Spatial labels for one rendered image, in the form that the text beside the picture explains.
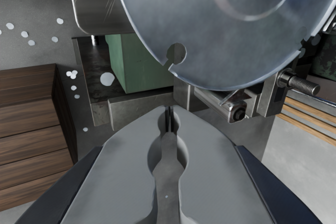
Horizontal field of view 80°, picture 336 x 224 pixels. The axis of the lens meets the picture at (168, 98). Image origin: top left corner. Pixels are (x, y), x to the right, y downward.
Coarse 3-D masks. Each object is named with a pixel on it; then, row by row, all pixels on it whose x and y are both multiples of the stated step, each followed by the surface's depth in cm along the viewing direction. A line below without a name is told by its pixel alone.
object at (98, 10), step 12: (72, 0) 15; (84, 0) 15; (96, 0) 16; (108, 0) 16; (84, 12) 16; (96, 12) 16; (108, 12) 16; (120, 12) 17; (84, 24) 16; (96, 24) 16; (108, 24) 17; (120, 24) 17
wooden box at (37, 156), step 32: (0, 96) 60; (32, 96) 60; (64, 96) 89; (0, 128) 57; (32, 128) 60; (64, 128) 70; (0, 160) 61; (32, 160) 65; (64, 160) 69; (0, 192) 65; (32, 192) 70
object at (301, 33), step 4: (300, 28) 26; (304, 28) 26; (296, 32) 26; (300, 32) 26; (304, 32) 26; (296, 36) 26; (300, 36) 26; (304, 36) 27; (296, 40) 27; (300, 40) 27
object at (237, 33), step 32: (128, 0) 16; (160, 0) 17; (192, 0) 18; (224, 0) 19; (256, 0) 21; (288, 0) 23; (320, 0) 25; (160, 32) 19; (192, 32) 20; (224, 32) 21; (256, 32) 23; (288, 32) 25; (192, 64) 21; (224, 64) 23; (256, 64) 25
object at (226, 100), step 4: (232, 92) 25; (236, 92) 25; (240, 92) 26; (244, 92) 26; (228, 96) 25; (232, 96) 25; (236, 96) 26; (240, 96) 26; (244, 96) 26; (248, 96) 27; (224, 100) 25; (228, 100) 25; (232, 100) 26; (236, 100) 26; (220, 104) 25
